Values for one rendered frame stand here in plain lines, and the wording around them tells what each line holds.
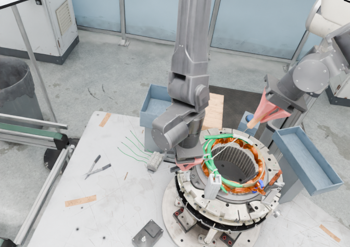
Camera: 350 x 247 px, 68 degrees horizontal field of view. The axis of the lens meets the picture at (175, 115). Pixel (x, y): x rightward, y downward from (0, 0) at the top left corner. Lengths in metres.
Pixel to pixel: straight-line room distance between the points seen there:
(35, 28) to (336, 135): 3.02
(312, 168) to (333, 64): 0.60
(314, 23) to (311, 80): 0.49
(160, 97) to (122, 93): 1.52
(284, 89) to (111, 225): 0.77
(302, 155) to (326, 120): 1.94
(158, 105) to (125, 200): 0.41
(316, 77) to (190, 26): 0.24
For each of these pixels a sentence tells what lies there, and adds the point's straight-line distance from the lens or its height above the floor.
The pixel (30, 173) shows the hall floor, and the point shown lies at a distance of 2.21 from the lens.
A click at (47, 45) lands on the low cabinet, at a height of 0.23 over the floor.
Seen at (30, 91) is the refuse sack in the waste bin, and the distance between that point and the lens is 2.14.
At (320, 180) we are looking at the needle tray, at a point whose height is 1.02.
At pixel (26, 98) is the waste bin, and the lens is 2.14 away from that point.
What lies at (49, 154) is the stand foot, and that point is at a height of 0.02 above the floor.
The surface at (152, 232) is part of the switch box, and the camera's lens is 0.99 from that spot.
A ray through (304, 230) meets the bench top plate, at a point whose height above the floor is 0.78.
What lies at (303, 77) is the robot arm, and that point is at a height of 1.51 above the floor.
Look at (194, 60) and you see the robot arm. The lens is 0.51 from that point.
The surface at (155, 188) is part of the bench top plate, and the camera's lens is 1.11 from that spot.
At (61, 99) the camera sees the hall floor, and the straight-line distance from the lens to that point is 2.66.
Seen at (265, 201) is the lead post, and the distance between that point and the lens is 0.80.
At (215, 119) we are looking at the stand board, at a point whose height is 1.07.
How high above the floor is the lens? 1.77
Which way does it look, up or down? 47 degrees down
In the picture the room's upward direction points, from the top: 8 degrees clockwise
